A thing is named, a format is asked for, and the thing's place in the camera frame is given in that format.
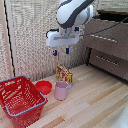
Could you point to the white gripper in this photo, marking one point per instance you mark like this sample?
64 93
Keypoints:
63 38

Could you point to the pink mug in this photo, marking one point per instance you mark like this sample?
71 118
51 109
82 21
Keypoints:
61 91

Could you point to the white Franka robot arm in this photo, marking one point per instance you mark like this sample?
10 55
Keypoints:
71 11

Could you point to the red plastic shopping basket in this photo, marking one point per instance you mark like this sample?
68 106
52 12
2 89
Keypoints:
20 100

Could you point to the yellow red snack box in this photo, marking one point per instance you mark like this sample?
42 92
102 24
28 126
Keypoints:
64 73

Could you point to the red bowl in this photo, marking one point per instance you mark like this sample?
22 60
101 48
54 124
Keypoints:
43 87

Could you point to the brown drawer cabinet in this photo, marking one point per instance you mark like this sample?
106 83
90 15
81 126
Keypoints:
108 43

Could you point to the black vertical strip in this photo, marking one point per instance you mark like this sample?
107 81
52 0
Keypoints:
10 40

